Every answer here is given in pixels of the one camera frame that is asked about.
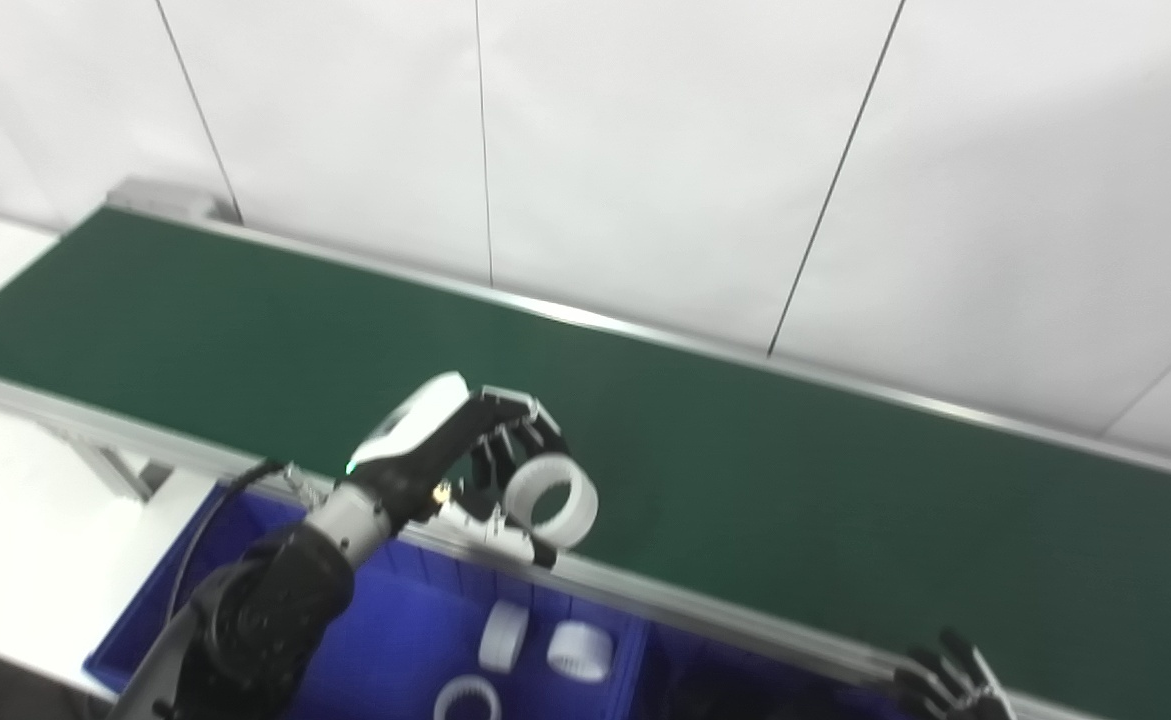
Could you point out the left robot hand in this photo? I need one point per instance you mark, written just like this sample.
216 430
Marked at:
415 440

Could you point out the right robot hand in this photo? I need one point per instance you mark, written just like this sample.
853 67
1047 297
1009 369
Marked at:
955 685

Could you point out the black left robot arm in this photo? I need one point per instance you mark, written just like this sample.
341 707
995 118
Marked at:
265 610

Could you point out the blue bin with white parts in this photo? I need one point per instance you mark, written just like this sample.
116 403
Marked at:
395 640

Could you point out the blue bin with black parts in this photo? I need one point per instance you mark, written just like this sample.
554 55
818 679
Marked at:
725 680

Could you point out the aluminium conveyor support leg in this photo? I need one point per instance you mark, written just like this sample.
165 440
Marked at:
115 470

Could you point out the black plastic parts pile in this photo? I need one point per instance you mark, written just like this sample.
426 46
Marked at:
745 700

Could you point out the green conveyor belt aluminium frame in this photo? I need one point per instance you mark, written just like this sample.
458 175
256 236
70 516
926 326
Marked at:
745 480

